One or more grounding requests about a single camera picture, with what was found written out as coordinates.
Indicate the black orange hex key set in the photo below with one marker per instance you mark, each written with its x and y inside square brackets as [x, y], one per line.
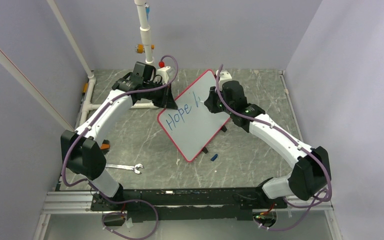
[105, 145]

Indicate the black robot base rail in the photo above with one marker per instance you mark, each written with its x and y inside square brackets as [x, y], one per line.
[240, 203]

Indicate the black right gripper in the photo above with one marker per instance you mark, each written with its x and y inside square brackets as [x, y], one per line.
[210, 103]

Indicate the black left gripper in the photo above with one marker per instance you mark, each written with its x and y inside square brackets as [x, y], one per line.
[167, 101]

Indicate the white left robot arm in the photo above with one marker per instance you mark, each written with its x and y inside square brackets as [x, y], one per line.
[82, 157]

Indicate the white PVC pipe frame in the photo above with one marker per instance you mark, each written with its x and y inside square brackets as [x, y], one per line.
[33, 42]

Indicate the silver open-end wrench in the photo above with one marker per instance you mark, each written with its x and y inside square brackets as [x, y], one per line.
[135, 168]

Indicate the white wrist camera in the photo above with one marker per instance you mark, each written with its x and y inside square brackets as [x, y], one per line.
[223, 76]
[164, 73]

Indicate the orange yellow pole clamp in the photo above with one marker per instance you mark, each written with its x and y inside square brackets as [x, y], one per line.
[140, 49]

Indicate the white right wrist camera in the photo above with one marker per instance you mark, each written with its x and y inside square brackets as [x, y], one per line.
[223, 76]

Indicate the blue marker cap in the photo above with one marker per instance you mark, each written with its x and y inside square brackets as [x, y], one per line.
[214, 157]

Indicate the pink-framed whiteboard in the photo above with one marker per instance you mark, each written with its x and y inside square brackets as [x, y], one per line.
[191, 127]

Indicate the white PVC vertical pole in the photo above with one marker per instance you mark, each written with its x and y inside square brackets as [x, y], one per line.
[145, 30]

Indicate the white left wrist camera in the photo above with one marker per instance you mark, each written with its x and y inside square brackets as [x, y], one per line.
[164, 73]

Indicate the blue pole clip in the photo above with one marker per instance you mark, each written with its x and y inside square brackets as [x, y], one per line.
[147, 10]

